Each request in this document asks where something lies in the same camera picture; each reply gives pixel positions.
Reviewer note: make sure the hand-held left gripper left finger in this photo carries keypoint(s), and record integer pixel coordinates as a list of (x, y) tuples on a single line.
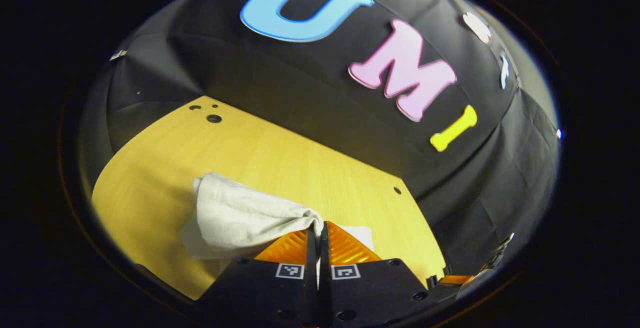
[(311, 278)]

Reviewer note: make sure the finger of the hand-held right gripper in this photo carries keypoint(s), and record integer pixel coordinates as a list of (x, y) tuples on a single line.
[(455, 279)]

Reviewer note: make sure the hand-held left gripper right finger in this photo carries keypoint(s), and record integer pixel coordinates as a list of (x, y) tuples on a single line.
[(324, 278)]

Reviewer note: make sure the white jeans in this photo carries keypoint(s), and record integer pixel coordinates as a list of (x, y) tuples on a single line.
[(240, 218)]

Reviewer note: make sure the black backdrop cloth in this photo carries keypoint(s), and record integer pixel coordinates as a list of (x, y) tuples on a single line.
[(300, 83)]

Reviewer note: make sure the small white clip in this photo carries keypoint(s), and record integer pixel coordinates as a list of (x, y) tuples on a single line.
[(118, 55)]

